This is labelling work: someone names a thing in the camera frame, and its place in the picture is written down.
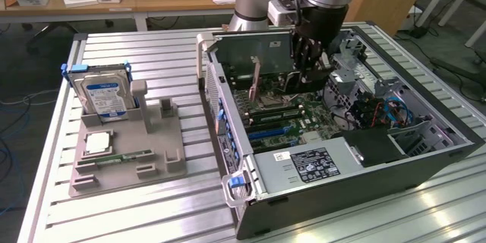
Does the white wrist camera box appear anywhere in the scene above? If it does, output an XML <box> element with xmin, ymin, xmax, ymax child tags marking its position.
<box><xmin>268</xmin><ymin>0</ymin><xmax>304</xmax><ymax>25</ymax></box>

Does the black disk power wire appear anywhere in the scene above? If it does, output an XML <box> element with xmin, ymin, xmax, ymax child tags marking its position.
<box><xmin>348</xmin><ymin>99</ymin><xmax>386</xmax><ymax>129</ymax></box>

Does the RAM stick with white label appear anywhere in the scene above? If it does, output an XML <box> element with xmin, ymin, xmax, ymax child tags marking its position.
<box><xmin>249</xmin><ymin>109</ymin><xmax>306</xmax><ymax>124</ymax></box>

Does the blue disk caddy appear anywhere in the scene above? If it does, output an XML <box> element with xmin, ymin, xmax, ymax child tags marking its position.
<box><xmin>59</xmin><ymin>60</ymin><xmax>133</xmax><ymax>90</ymax></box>

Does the black power adapter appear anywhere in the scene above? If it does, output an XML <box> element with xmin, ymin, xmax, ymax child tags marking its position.
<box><xmin>407</xmin><ymin>25</ymin><xmax>430</xmax><ymax>39</ymax></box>

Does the perforated metal drive cage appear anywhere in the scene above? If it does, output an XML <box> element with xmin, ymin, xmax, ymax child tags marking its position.
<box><xmin>326</xmin><ymin>31</ymin><xmax>380</xmax><ymax>113</ymax></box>

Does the grey parts rack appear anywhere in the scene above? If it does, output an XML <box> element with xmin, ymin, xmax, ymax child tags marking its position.
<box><xmin>68</xmin><ymin>79</ymin><xmax>189</xmax><ymax>198</ymax></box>

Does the green motherboard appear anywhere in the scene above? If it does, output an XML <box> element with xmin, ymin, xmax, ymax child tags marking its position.
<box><xmin>227</xmin><ymin>72</ymin><xmax>343</xmax><ymax>155</ymax></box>

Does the black office chair base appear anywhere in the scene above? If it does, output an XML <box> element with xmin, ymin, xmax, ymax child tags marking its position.
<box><xmin>21</xmin><ymin>19</ymin><xmax>115</xmax><ymax>53</ymax></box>

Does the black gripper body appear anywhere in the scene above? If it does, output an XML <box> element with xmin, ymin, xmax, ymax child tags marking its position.
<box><xmin>295</xmin><ymin>5</ymin><xmax>348</xmax><ymax>42</ymax></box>

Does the open dark PC case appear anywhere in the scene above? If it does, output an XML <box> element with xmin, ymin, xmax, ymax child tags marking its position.
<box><xmin>195</xmin><ymin>20</ymin><xmax>486</xmax><ymax>241</ymax></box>

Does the hard disk with blue label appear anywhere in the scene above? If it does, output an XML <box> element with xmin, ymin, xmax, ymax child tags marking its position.
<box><xmin>71</xmin><ymin>73</ymin><xmax>129</xmax><ymax>119</ymax></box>

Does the black chair leg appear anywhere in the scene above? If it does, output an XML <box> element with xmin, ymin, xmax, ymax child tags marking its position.
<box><xmin>430</xmin><ymin>56</ymin><xmax>486</xmax><ymax>84</ymax></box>

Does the slim graphics card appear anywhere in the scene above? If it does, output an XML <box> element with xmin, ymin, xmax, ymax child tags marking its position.
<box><xmin>248</xmin><ymin>56</ymin><xmax>330</xmax><ymax>104</ymax></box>

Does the silver CPU chip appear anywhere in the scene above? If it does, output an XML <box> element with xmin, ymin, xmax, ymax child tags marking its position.
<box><xmin>84</xmin><ymin>133</ymin><xmax>113</xmax><ymax>153</ymax></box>

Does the grey power supply unit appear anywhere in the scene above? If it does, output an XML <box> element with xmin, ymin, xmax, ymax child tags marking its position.
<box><xmin>252</xmin><ymin>136</ymin><xmax>366</xmax><ymax>195</ymax></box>

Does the blue disk data wire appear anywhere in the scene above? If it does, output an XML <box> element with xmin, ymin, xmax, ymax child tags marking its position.
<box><xmin>383</xmin><ymin>97</ymin><xmax>415</xmax><ymax>127</ymax></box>

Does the grey metal disk bay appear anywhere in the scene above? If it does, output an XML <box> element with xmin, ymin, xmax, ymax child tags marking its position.
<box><xmin>386</xmin><ymin>120</ymin><xmax>455</xmax><ymax>158</ymax></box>

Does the CPU socket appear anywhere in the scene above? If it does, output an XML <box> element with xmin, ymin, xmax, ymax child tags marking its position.
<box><xmin>257</xmin><ymin>94</ymin><xmax>290</xmax><ymax>110</ymax></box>

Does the green RAM stick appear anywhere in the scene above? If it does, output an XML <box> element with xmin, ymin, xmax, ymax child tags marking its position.
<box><xmin>95</xmin><ymin>149</ymin><xmax>151</xmax><ymax>167</ymax></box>

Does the long expansion slot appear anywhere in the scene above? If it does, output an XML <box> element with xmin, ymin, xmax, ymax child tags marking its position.
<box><xmin>245</xmin><ymin>127</ymin><xmax>290</xmax><ymax>142</ymax></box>

